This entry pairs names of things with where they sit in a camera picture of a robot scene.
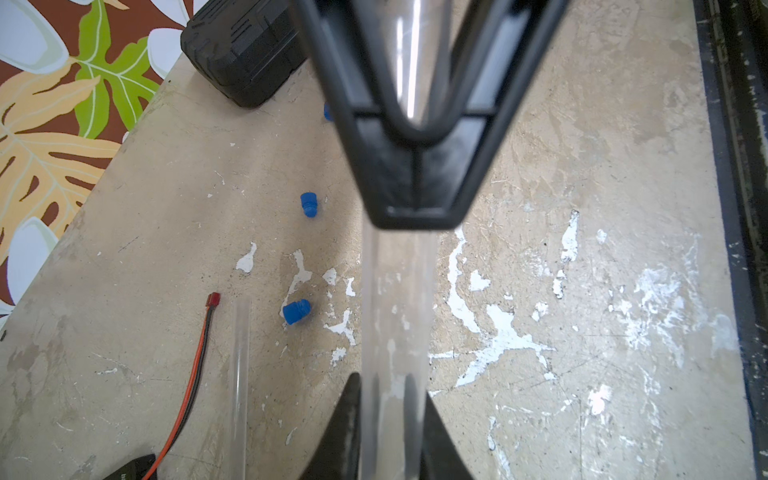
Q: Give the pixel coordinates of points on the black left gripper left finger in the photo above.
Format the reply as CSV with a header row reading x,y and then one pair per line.
x,y
338,452

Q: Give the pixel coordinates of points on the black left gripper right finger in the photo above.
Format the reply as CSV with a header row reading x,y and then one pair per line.
x,y
439,457

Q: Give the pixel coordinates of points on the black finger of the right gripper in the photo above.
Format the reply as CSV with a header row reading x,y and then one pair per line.
x,y
422,96

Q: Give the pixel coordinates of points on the clear test tube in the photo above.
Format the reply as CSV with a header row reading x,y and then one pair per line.
x,y
239,394
397,311

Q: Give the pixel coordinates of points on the blue stopper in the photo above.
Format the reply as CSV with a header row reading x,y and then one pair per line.
x,y
327,112
296,311
309,204

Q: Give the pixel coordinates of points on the black battery charging board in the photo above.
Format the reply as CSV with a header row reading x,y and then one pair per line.
x,y
134,469

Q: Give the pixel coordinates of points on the black plastic case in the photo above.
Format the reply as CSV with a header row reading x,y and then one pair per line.
x,y
246,49

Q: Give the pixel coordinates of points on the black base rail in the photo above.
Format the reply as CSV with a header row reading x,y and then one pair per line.
x,y
732,38

